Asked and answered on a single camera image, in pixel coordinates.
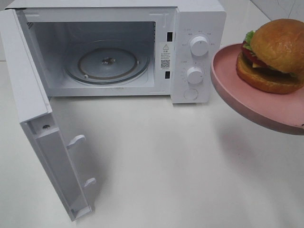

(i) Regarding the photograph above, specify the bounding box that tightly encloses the round white door button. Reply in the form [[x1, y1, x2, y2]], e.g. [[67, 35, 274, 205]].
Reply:
[[184, 89, 198, 100]]

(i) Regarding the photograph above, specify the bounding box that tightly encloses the pink round plate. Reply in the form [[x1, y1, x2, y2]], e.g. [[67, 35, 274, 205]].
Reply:
[[210, 43, 304, 135]]

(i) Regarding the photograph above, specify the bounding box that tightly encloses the white microwave oven body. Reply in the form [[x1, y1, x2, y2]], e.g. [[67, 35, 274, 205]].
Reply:
[[0, 0, 226, 103]]

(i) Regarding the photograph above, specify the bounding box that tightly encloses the white dial knob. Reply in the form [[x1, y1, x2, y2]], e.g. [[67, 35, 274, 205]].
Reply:
[[186, 67, 203, 85], [190, 35, 209, 57]]

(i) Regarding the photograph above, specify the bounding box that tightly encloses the glass microwave turntable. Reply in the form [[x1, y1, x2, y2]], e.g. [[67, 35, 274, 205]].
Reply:
[[64, 40, 154, 85]]

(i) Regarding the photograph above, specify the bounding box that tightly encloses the burger with cheese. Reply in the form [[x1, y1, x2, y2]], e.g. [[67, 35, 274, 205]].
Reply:
[[236, 19, 304, 94]]

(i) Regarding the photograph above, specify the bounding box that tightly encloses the white microwave door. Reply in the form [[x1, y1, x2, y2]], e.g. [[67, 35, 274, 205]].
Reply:
[[0, 9, 92, 221]]

